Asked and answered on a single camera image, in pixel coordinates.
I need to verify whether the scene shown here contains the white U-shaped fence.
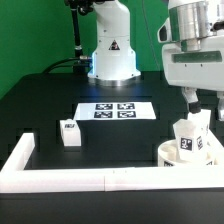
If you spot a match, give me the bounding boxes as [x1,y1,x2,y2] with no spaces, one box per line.
[0,133,224,194]

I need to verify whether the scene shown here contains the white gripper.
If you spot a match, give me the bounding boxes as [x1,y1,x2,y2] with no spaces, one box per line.
[157,18,224,122]

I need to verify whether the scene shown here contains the white marker tag sheet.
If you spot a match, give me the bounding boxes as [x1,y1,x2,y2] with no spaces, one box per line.
[74,102,156,120]

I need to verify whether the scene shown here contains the white round stool seat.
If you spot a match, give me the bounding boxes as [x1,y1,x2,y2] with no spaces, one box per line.
[157,140,215,167]

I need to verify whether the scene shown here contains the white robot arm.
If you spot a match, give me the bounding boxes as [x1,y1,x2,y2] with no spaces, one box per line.
[88,0,224,121]

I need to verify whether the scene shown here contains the black cable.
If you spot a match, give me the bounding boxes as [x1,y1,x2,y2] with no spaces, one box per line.
[41,55,93,75]

